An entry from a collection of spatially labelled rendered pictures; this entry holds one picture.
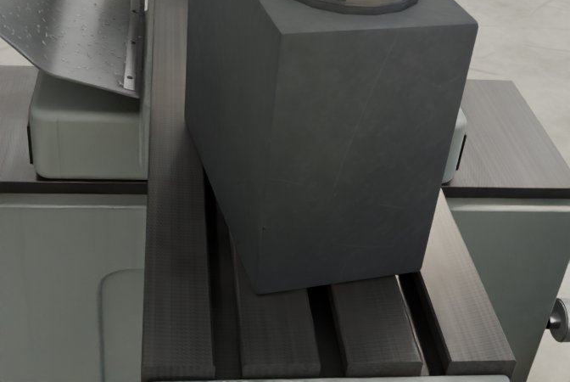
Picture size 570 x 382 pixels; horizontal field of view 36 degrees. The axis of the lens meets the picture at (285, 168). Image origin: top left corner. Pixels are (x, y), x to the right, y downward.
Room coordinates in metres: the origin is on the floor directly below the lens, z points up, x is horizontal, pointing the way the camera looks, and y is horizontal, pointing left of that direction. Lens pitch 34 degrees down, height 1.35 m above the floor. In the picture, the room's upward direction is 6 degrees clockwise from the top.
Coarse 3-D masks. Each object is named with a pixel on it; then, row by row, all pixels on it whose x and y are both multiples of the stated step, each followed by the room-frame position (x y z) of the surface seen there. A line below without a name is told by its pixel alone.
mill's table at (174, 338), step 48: (192, 144) 0.59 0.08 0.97; (192, 192) 0.52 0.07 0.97; (192, 240) 0.47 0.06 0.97; (432, 240) 0.50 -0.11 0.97; (144, 288) 0.41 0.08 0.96; (192, 288) 0.42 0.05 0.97; (240, 288) 0.42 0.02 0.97; (336, 288) 0.43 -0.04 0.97; (384, 288) 0.44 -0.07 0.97; (432, 288) 0.44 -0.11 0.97; (480, 288) 0.45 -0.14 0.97; (144, 336) 0.37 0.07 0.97; (192, 336) 0.38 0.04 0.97; (240, 336) 0.38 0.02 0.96; (288, 336) 0.39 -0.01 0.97; (336, 336) 0.41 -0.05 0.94; (384, 336) 0.39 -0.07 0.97; (432, 336) 0.42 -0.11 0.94; (480, 336) 0.40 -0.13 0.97
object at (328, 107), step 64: (192, 0) 0.61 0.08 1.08; (256, 0) 0.46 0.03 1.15; (320, 0) 0.45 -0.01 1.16; (384, 0) 0.45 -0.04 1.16; (448, 0) 0.49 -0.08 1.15; (192, 64) 0.60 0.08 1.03; (256, 64) 0.45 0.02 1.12; (320, 64) 0.43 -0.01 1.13; (384, 64) 0.44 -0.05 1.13; (448, 64) 0.45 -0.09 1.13; (192, 128) 0.59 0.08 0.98; (256, 128) 0.44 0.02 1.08; (320, 128) 0.43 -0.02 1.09; (384, 128) 0.44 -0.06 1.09; (448, 128) 0.46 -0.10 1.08; (256, 192) 0.43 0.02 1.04; (320, 192) 0.43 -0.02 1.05; (384, 192) 0.44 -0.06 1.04; (256, 256) 0.42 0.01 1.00; (320, 256) 0.43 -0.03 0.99; (384, 256) 0.45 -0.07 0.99
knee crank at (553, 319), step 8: (560, 304) 0.90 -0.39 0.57; (568, 304) 0.90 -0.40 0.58; (552, 312) 0.90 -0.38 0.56; (560, 312) 0.89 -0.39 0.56; (568, 312) 0.88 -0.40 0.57; (552, 320) 0.88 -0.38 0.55; (560, 320) 0.89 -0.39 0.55; (568, 320) 0.87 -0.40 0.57; (552, 328) 0.88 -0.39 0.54; (560, 328) 0.88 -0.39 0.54; (568, 328) 0.87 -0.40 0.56; (552, 336) 0.89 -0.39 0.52; (560, 336) 0.87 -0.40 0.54; (568, 336) 0.87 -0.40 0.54
